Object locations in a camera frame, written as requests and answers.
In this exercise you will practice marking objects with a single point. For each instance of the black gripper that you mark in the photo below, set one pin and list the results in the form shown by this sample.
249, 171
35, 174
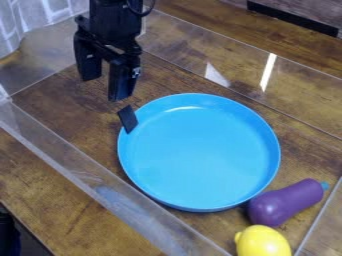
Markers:
113, 25

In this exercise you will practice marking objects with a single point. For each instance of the small black tab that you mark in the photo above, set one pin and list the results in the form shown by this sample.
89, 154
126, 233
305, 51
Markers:
127, 118

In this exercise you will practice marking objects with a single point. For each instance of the blue round plate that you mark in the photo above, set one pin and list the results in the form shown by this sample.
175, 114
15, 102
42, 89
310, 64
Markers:
202, 153

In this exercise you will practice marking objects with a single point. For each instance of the white patterned curtain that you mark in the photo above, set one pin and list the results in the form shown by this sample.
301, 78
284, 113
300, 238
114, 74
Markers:
26, 15

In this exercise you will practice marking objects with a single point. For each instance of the purple toy eggplant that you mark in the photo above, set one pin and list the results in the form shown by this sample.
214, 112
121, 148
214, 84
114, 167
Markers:
276, 206

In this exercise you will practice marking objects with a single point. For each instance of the yellow toy lemon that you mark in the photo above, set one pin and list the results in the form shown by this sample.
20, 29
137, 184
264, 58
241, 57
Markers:
260, 240

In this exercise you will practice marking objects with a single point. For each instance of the clear acrylic enclosure wall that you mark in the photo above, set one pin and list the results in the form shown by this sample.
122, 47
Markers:
62, 182

